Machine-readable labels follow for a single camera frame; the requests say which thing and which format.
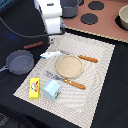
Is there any light blue milk carton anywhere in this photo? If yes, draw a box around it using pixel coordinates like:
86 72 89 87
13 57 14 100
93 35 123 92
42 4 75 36
42 79 61 101

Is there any fork with wooden handle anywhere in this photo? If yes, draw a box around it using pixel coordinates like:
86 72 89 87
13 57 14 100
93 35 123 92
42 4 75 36
45 71 86 90

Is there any knife with wooden handle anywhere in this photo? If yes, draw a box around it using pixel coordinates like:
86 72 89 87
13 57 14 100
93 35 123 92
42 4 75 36
60 50 98 63

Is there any beige woven placemat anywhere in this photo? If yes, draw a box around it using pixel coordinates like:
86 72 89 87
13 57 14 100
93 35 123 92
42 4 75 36
14 33 114 128

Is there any yellow toy box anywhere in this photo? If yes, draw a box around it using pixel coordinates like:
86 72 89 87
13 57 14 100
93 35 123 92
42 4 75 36
29 78 40 99

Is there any beige bowl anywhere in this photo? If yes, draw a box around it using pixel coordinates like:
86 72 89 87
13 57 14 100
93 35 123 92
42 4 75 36
119 5 128 30

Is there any brown toy stove board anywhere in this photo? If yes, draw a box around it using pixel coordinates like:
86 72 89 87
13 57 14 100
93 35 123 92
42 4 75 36
64 0 128 43

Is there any round wooden plate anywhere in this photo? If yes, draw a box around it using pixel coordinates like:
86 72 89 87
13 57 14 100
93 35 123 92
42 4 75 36
56 55 83 78

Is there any grey toy pot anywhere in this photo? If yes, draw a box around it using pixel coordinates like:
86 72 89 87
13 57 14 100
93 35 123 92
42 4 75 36
60 0 82 18

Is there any black cable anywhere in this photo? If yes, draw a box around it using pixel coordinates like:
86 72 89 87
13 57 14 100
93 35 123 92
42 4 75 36
0 16 64 39

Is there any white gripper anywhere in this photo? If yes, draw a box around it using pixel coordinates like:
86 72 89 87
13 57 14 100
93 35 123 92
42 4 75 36
42 15 66 44

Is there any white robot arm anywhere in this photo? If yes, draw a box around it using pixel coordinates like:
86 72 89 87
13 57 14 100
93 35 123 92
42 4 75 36
34 0 65 43

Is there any brown toy sausage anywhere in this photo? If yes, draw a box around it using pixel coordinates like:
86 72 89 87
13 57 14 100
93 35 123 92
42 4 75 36
23 41 43 49

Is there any grey toy frying pan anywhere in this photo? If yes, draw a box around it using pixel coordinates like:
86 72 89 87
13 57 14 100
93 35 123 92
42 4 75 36
0 50 34 75

